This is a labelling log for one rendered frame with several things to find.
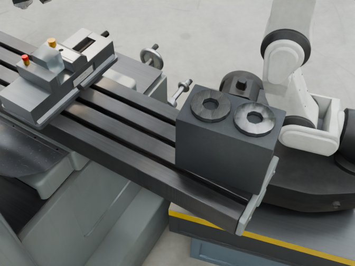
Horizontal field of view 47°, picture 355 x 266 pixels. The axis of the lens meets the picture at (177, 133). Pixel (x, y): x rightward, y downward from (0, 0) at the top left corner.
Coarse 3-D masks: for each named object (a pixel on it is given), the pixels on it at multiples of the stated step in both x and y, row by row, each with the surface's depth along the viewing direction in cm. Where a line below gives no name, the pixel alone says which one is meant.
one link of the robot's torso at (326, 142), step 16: (320, 96) 145; (320, 112) 151; (336, 112) 139; (288, 128) 137; (304, 128) 136; (336, 128) 136; (288, 144) 142; (304, 144) 140; (320, 144) 137; (336, 144) 136
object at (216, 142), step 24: (192, 96) 92; (216, 96) 91; (192, 120) 88; (216, 120) 87; (240, 120) 86; (264, 120) 86; (192, 144) 93; (216, 144) 89; (240, 144) 86; (264, 144) 84; (192, 168) 100; (216, 168) 96; (240, 168) 92; (264, 168) 89
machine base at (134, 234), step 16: (144, 192) 181; (128, 208) 176; (144, 208) 176; (160, 208) 178; (128, 224) 172; (144, 224) 172; (160, 224) 180; (112, 240) 167; (128, 240) 167; (144, 240) 172; (96, 256) 163; (112, 256) 163; (128, 256) 165; (144, 256) 177
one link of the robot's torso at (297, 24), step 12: (276, 0) 108; (288, 0) 107; (300, 0) 106; (312, 0) 105; (276, 12) 110; (288, 12) 109; (300, 12) 108; (312, 12) 107; (276, 24) 113; (288, 24) 112; (300, 24) 111; (312, 24) 117; (264, 36) 118; (276, 36) 114; (288, 36) 113; (300, 36) 112; (312, 36) 118; (264, 48) 118
